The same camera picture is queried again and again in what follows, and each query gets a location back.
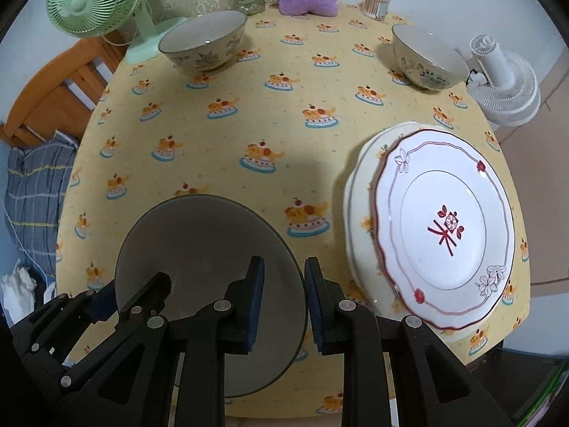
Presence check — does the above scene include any large beige leaf-print bowl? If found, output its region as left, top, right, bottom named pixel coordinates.
left=114, top=194, right=309, bottom=399

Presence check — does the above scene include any white plate red flower print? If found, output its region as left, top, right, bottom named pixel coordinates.
left=371, top=128, right=517, bottom=331

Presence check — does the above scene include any small beige leaf-print bowl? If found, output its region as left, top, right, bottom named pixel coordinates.
left=390, top=23, right=470, bottom=91

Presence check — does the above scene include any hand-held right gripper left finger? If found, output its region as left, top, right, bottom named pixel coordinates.
left=75, top=255, right=266, bottom=427

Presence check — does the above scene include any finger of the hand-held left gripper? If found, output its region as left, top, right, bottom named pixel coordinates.
left=116, top=271, right=172, bottom=323
left=55, top=280, right=117, bottom=322

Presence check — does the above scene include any blue checked bed sheet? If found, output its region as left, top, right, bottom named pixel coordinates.
left=0, top=141, right=60, bottom=304

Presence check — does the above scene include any wooden bed headboard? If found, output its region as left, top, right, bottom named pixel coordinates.
left=0, top=36, right=128, bottom=148

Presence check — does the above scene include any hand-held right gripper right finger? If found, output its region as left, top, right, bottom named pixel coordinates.
left=303, top=257, right=514, bottom=427

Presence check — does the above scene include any cotton swab container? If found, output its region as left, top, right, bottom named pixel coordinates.
left=364, top=0, right=392, bottom=21

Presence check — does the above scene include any medium beige leaf-print bowl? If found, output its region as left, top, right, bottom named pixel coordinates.
left=158, top=10, right=248, bottom=72

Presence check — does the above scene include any white desk fan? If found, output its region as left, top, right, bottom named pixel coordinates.
left=464, top=33, right=541, bottom=126

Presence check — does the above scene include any grey plaid pillow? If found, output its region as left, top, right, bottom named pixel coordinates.
left=4, top=131, right=81, bottom=277

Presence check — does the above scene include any white crumpled cloth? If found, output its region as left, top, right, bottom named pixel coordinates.
left=0, top=259, right=39, bottom=322

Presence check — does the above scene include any yellow printed tablecloth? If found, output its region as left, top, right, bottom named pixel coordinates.
left=55, top=2, right=532, bottom=420

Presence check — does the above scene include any green desk fan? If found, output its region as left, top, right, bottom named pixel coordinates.
left=45, top=0, right=188, bottom=64

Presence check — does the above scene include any large yellow floral plate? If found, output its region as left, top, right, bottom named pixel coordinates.
left=342, top=120, right=450, bottom=344

